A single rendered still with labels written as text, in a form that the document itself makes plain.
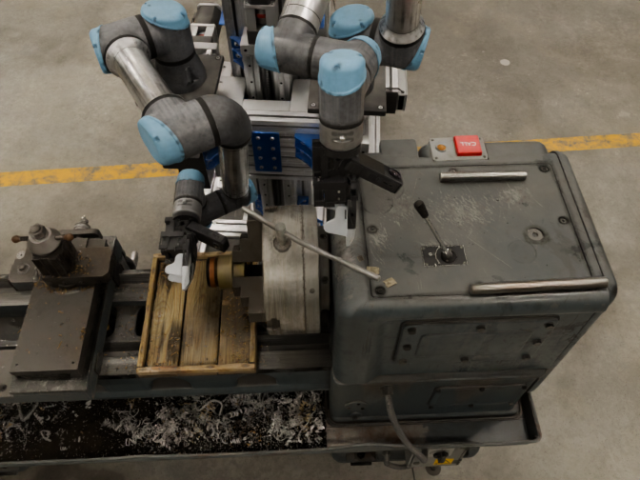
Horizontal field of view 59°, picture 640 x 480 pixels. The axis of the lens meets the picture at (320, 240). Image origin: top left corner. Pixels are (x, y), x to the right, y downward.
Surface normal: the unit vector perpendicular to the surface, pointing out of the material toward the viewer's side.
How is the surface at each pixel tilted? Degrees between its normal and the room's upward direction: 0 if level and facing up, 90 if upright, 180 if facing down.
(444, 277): 0
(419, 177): 0
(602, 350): 0
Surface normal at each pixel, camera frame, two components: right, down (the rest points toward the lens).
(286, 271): 0.02, -0.02
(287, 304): 0.04, 0.44
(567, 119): 0.00, -0.57
